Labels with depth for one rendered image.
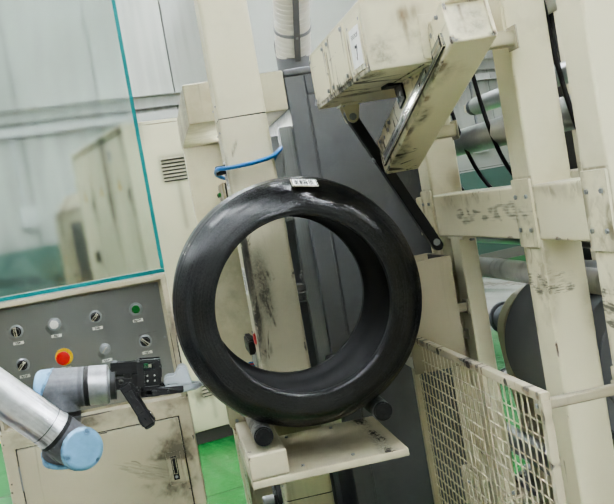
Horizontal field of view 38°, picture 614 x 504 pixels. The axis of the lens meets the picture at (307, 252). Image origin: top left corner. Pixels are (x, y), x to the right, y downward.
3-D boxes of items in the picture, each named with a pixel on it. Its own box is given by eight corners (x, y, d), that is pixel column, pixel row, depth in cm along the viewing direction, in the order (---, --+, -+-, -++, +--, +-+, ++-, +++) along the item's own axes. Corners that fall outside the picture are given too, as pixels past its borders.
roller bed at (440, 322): (396, 363, 259) (379, 261, 257) (445, 353, 261) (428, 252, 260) (415, 375, 240) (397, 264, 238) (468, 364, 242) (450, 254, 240)
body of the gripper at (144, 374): (162, 360, 205) (108, 364, 203) (164, 398, 205) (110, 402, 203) (162, 356, 212) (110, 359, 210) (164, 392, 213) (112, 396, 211)
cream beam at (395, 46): (315, 111, 239) (305, 56, 238) (406, 96, 243) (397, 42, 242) (367, 73, 179) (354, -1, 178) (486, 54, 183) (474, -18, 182)
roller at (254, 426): (260, 410, 238) (244, 417, 238) (253, 394, 238) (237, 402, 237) (277, 441, 204) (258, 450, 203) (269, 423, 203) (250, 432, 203)
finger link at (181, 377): (203, 364, 207) (162, 367, 205) (204, 390, 207) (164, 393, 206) (202, 362, 210) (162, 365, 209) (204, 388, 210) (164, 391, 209)
